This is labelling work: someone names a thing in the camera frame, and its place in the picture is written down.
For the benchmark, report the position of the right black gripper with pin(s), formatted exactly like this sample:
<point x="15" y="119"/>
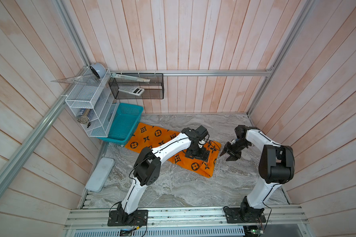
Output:
<point x="234" y="156"/>

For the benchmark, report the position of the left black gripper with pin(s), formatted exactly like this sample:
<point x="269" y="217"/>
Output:
<point x="200" y="156"/>

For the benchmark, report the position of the orange patterned pillowcase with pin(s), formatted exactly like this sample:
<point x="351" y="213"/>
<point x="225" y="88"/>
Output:
<point x="152" y="136"/>

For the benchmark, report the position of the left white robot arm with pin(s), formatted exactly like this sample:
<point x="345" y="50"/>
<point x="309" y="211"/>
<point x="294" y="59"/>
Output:
<point x="146" y="169"/>

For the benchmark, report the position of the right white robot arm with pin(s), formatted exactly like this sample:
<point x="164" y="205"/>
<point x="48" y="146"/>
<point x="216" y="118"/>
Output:
<point x="276" y="166"/>

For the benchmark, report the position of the teal plastic basket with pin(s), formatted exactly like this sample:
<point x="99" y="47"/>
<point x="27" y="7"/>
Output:
<point x="125" y="122"/>

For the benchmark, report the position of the white calculator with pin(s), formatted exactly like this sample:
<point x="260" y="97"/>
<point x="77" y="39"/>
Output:
<point x="136" y="91"/>

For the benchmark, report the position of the white plastic tray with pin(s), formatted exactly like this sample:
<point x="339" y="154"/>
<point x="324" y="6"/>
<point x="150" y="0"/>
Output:
<point x="100" y="174"/>

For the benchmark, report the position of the long ruler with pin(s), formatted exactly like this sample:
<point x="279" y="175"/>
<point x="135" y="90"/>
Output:
<point x="131" y="78"/>

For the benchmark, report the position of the metal cylinder brush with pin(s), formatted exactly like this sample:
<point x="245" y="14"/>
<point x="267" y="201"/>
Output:
<point x="84" y="116"/>

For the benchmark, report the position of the white round speaker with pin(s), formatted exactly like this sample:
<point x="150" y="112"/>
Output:
<point x="98" y="70"/>

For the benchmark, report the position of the clear triangle ruler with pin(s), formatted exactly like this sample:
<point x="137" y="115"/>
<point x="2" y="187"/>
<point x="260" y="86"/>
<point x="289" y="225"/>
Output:
<point x="85" y="80"/>

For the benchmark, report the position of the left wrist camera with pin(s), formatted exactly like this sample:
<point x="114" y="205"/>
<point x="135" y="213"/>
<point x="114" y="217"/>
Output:
<point x="201" y="132"/>

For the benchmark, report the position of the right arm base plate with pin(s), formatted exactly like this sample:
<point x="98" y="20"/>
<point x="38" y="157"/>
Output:
<point x="236" y="215"/>

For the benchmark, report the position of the black wire basket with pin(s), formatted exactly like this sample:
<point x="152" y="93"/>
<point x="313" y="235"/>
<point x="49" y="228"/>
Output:
<point x="153" y="90"/>

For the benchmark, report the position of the aluminium front rail frame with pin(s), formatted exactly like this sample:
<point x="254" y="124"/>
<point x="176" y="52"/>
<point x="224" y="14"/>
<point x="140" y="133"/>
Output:
<point x="281" y="221"/>

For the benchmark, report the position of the circuit board with wires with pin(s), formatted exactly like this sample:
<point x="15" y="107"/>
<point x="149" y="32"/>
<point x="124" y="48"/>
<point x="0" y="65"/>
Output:
<point x="252" y="231"/>

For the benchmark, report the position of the aluminium wall rail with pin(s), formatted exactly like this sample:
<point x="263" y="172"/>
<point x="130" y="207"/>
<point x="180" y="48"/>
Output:
<point x="199" y="73"/>

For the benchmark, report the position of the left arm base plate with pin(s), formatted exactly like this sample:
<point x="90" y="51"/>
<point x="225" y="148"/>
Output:
<point x="121" y="218"/>

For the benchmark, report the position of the white wire mesh shelf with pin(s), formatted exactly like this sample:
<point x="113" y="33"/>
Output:
<point x="100" y="99"/>

